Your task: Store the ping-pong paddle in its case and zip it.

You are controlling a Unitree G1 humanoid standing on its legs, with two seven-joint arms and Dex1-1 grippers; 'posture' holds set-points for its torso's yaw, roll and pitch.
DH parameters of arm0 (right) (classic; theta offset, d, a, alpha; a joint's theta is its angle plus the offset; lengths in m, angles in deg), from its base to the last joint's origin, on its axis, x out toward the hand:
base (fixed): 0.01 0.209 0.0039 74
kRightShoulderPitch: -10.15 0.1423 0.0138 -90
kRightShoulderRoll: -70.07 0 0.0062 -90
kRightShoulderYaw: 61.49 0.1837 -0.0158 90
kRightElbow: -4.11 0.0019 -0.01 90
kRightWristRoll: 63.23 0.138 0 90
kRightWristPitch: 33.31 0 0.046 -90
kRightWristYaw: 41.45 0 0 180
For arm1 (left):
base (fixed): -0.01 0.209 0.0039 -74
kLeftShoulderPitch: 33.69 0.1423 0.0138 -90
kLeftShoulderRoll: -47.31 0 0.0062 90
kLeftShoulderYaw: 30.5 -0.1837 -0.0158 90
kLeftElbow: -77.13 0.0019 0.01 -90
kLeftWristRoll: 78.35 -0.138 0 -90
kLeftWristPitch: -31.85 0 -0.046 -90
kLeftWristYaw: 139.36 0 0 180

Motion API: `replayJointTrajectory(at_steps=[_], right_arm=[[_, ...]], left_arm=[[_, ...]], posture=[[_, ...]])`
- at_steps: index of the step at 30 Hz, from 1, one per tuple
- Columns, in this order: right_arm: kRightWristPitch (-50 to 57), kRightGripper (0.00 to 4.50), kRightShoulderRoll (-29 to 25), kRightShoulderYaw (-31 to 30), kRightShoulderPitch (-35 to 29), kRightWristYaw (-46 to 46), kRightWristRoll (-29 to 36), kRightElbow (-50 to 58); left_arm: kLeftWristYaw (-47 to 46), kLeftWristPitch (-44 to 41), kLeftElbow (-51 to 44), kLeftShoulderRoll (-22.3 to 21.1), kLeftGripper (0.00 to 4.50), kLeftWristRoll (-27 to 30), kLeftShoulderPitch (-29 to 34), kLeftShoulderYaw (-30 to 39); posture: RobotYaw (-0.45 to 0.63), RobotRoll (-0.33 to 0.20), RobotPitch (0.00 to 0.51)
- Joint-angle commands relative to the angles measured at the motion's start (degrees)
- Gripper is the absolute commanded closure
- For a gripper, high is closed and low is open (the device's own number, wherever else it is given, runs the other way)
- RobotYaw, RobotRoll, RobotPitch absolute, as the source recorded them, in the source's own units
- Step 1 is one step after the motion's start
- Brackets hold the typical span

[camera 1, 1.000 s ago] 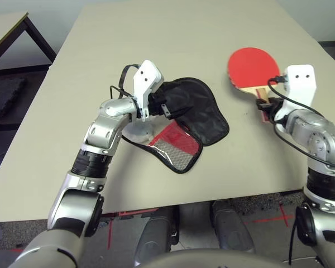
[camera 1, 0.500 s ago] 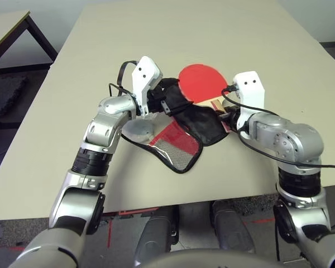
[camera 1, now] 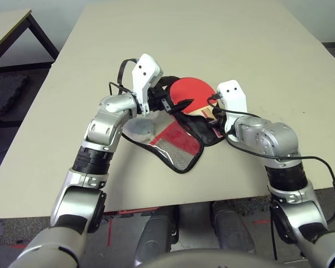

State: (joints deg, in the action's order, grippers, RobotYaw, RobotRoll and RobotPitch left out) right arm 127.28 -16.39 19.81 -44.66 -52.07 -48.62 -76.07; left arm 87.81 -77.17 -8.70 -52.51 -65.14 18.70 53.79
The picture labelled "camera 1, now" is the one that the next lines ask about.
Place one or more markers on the grey robot left leg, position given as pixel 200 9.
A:
pixel 156 234

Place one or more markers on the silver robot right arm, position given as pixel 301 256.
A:
pixel 273 136

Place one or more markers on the red black paddle case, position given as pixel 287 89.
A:
pixel 184 156

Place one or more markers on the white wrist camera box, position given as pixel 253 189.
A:
pixel 145 72
pixel 234 95

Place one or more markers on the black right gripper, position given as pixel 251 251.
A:
pixel 219 120

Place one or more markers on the grey robot torso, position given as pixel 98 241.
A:
pixel 212 261

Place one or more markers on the grey robot right leg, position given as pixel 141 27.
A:
pixel 231 229

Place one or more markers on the grey robot leg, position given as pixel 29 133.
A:
pixel 156 234
pixel 231 229

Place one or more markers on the black foam floor mat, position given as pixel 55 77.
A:
pixel 5 89

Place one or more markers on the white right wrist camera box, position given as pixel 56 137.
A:
pixel 234 95

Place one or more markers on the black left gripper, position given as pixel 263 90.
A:
pixel 157 97

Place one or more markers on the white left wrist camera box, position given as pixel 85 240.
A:
pixel 145 72

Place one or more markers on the red ping-pong paddle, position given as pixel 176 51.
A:
pixel 190 89

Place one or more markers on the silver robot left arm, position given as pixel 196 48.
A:
pixel 106 123

